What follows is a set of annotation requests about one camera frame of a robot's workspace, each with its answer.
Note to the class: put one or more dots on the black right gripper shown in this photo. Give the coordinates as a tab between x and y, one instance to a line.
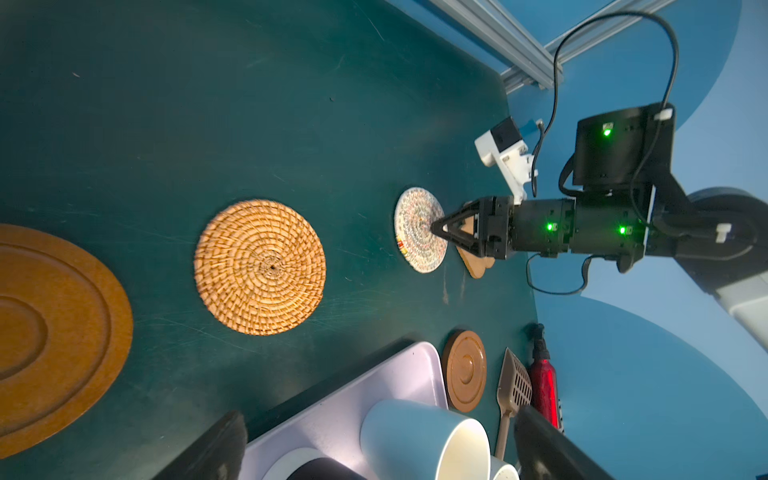
591	225

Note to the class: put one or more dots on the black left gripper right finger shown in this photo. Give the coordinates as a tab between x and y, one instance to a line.
546	453

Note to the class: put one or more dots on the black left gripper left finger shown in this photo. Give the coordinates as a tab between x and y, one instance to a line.
217	454

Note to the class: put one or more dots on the brown wooden coaster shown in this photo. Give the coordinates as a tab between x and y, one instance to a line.
66	332
464	365

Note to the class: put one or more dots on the light blue mug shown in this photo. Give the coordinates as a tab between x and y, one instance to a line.
407	440

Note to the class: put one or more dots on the round woven rattan coaster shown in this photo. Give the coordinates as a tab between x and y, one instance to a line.
260	268

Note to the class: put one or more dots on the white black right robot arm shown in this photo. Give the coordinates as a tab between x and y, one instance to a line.
718	236

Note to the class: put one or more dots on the flower-shaped cork coaster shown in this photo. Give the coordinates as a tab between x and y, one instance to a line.
475	265

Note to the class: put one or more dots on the white mug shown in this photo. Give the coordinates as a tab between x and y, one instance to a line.
501	470

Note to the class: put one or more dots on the red brush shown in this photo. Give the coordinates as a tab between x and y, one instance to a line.
545	397

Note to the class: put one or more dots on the brown slotted scoop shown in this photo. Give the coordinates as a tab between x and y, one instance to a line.
514	391

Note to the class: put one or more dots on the lilac plastic tray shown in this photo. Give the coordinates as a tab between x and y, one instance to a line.
332	425

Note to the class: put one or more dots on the white multicolour rope coaster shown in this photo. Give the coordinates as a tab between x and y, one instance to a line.
414	214

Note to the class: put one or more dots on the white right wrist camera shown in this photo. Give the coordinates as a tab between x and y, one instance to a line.
503	146

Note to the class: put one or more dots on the aluminium rear frame rail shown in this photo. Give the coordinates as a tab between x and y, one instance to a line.
530	61

